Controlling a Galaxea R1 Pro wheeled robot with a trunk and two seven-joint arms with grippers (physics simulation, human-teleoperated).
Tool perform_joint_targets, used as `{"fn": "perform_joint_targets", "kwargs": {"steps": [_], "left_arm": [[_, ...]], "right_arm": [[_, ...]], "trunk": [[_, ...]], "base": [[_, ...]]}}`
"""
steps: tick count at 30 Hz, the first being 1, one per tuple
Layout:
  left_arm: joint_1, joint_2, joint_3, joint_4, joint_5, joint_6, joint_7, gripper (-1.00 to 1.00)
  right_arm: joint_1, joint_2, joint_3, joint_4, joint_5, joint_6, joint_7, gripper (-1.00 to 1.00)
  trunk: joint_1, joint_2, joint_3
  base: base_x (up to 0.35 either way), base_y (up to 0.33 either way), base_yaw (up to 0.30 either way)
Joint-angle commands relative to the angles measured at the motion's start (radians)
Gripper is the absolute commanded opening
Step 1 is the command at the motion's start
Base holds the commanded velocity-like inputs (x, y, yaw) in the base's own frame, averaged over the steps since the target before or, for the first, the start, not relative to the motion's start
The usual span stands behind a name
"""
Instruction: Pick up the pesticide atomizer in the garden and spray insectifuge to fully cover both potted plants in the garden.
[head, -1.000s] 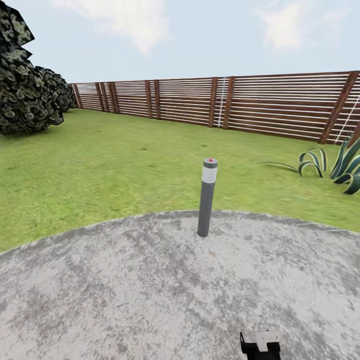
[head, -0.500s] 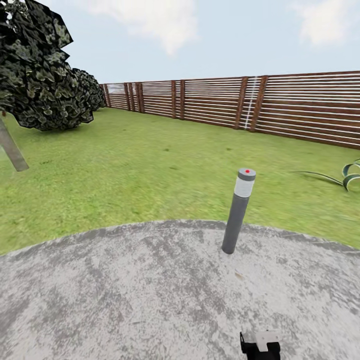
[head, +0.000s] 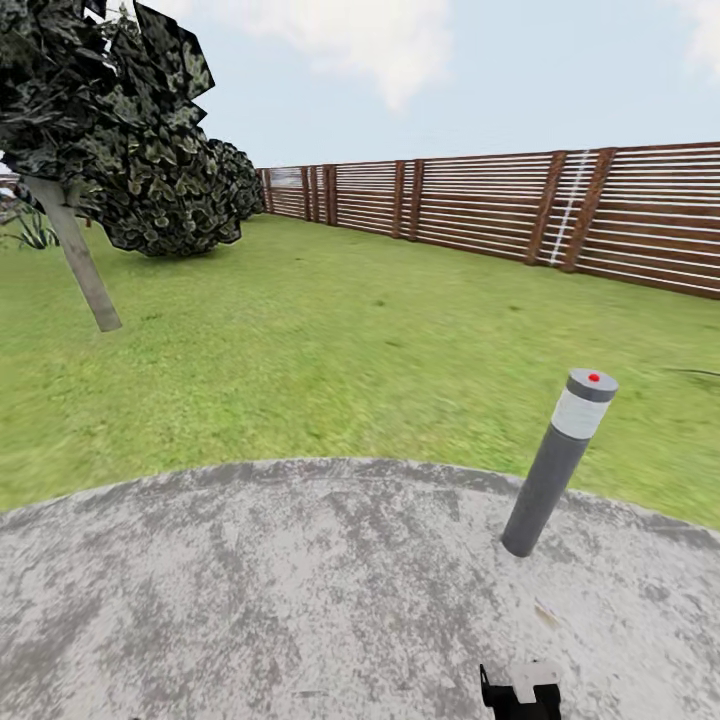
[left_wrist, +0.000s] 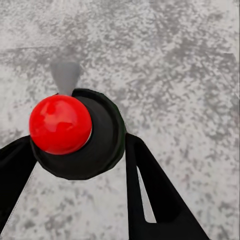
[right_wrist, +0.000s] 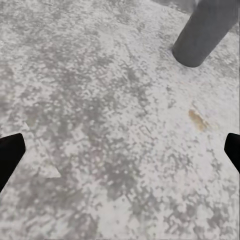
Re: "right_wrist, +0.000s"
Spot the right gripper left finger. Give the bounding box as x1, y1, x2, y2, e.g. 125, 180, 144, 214
0, 133, 26, 192

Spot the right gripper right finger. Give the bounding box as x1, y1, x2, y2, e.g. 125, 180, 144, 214
224, 133, 240, 173

